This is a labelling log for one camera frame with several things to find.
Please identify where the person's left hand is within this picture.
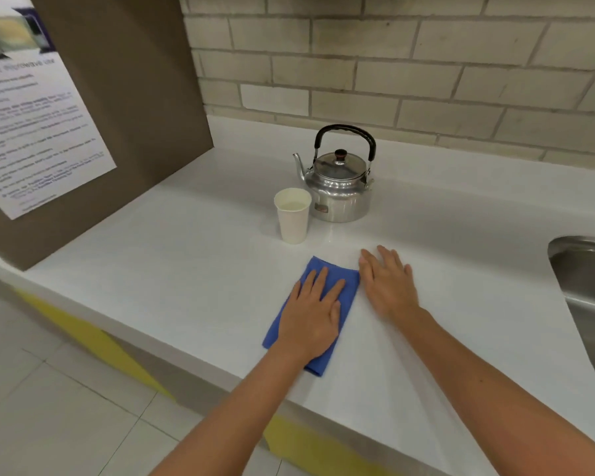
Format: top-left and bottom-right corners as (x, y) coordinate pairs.
(277, 266), (347, 363)

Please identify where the person's right hand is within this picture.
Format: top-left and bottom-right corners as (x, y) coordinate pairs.
(358, 245), (421, 324)

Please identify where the person's right forearm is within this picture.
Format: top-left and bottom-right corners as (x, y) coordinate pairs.
(386, 306), (595, 476)

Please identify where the person's left forearm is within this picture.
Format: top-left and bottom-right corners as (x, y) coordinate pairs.
(149, 342), (339, 476)

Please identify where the blue folded cloth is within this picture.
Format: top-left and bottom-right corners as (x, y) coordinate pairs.
(262, 256), (361, 377)

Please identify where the white paper cup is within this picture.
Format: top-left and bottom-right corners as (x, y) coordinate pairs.
(274, 187), (312, 245)

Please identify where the stainless steel sink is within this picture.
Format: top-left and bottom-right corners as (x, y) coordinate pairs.
(547, 236), (595, 400)

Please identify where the grey yellow counter front panel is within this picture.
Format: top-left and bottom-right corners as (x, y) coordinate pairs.
(0, 265), (407, 476)

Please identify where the brown cabinet side panel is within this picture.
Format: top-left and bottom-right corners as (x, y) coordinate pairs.
(0, 0), (215, 272)

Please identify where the white printed paper notice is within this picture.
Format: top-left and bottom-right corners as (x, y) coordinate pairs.
(0, 0), (118, 221)

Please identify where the silver kettle with black handle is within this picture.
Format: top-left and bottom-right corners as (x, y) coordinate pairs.
(292, 124), (377, 224)

